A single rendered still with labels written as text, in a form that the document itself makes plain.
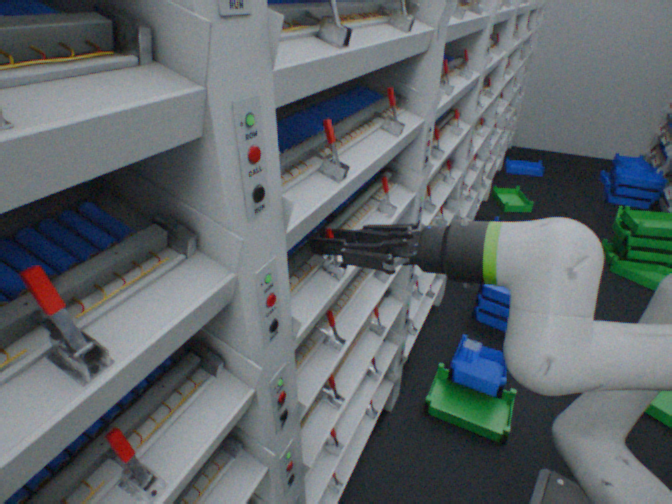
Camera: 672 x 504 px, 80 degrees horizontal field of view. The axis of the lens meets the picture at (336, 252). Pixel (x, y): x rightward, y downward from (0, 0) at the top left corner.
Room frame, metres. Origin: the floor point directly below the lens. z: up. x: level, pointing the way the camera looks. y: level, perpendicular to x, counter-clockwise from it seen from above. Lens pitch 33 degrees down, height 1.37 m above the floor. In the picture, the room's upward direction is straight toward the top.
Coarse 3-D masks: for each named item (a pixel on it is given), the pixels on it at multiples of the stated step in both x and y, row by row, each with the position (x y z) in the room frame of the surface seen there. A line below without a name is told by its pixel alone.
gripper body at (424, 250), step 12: (432, 228) 0.53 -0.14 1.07; (444, 228) 0.52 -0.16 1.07; (420, 240) 0.51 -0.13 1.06; (432, 240) 0.51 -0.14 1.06; (396, 252) 0.52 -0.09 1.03; (408, 252) 0.51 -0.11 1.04; (420, 252) 0.50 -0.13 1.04; (432, 252) 0.49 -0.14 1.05; (408, 264) 0.50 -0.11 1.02; (420, 264) 0.50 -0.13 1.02; (432, 264) 0.49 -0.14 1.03
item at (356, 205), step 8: (376, 184) 0.91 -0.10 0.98; (368, 192) 0.87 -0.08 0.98; (376, 192) 0.91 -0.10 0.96; (360, 200) 0.82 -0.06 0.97; (368, 200) 0.86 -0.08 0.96; (352, 208) 0.78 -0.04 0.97; (360, 208) 0.82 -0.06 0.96; (344, 216) 0.75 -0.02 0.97; (352, 216) 0.78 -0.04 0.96; (328, 224) 0.71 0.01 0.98; (336, 224) 0.71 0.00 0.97; (344, 224) 0.75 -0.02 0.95; (304, 248) 0.62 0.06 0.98; (296, 256) 0.59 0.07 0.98; (304, 256) 0.60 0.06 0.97; (312, 256) 0.63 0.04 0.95; (288, 264) 0.57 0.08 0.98; (296, 264) 0.57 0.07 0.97; (304, 264) 0.60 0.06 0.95; (288, 272) 0.55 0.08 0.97; (304, 272) 0.57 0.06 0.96
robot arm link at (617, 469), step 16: (592, 464) 0.47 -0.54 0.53; (608, 464) 0.46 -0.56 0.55; (624, 464) 0.46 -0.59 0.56; (640, 464) 0.46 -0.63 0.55; (592, 480) 0.45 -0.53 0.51; (608, 480) 0.43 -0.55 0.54; (624, 480) 0.43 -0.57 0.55; (640, 480) 0.42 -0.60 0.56; (656, 480) 0.43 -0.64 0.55; (592, 496) 0.43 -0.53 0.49; (608, 496) 0.41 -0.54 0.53; (624, 496) 0.40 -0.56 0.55; (640, 496) 0.39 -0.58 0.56; (656, 496) 0.39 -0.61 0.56
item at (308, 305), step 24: (384, 168) 1.02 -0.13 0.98; (408, 168) 0.99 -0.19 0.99; (408, 192) 0.96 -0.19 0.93; (336, 216) 0.78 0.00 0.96; (360, 216) 0.80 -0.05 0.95; (384, 216) 0.83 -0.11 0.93; (312, 264) 0.61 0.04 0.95; (312, 288) 0.55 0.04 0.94; (336, 288) 0.57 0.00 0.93; (312, 312) 0.50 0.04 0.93
